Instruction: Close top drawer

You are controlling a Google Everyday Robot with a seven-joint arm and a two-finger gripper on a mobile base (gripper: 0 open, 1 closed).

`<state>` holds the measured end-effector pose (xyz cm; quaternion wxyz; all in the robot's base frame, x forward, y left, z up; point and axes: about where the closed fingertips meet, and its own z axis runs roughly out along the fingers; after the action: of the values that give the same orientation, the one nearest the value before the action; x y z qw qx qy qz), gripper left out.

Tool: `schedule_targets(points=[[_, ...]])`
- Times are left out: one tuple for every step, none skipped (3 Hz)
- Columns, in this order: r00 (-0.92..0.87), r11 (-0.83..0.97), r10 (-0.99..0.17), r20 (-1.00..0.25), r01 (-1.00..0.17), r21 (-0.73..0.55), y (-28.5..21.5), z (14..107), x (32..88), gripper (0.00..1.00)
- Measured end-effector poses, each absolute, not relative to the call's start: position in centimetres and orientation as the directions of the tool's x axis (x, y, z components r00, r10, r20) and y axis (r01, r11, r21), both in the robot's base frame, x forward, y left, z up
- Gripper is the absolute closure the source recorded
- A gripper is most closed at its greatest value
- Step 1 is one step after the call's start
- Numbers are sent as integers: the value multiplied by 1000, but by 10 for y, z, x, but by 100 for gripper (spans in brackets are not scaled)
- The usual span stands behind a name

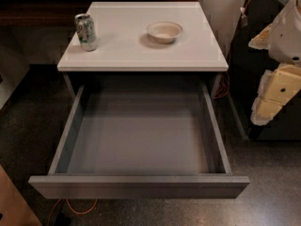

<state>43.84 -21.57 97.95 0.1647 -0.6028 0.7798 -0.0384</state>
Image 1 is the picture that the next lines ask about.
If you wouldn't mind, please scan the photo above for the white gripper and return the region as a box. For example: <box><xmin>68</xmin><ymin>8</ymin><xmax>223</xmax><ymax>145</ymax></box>
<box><xmin>248</xmin><ymin>0</ymin><xmax>301</xmax><ymax>126</ymax></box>

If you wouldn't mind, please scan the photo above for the grey top drawer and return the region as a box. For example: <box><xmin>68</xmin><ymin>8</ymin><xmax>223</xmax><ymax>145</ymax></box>
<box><xmin>29</xmin><ymin>76</ymin><xmax>249</xmax><ymax>199</ymax></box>

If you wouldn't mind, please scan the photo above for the white cabinet top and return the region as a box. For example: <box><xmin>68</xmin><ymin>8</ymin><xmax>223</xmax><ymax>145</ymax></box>
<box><xmin>57</xmin><ymin>2</ymin><xmax>228</xmax><ymax>72</ymax></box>

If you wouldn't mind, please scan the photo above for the black cabinet at right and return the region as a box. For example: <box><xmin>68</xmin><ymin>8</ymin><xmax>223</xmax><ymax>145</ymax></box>
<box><xmin>229</xmin><ymin>0</ymin><xmax>301</xmax><ymax>141</ymax></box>

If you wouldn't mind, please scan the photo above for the white paper bowl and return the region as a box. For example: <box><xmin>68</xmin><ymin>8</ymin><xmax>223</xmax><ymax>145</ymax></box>
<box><xmin>147</xmin><ymin>22</ymin><xmax>182</xmax><ymax>44</ymax></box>

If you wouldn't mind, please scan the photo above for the silver green soda can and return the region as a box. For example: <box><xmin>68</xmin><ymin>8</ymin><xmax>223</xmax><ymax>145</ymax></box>
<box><xmin>74</xmin><ymin>13</ymin><xmax>98</xmax><ymax>51</ymax></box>

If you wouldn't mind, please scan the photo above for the brown wooden board corner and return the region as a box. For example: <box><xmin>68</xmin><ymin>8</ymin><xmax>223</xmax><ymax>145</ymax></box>
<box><xmin>0</xmin><ymin>166</ymin><xmax>42</xmax><ymax>226</ymax></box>

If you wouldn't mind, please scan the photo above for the orange cable at right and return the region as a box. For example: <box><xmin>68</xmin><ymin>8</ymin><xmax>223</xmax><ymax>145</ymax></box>
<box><xmin>214</xmin><ymin>0</ymin><xmax>301</xmax><ymax>100</ymax></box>

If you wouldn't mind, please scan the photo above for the orange floor cable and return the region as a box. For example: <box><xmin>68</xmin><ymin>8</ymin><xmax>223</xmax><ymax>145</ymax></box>
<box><xmin>46</xmin><ymin>198</ymin><xmax>99</xmax><ymax>226</ymax></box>

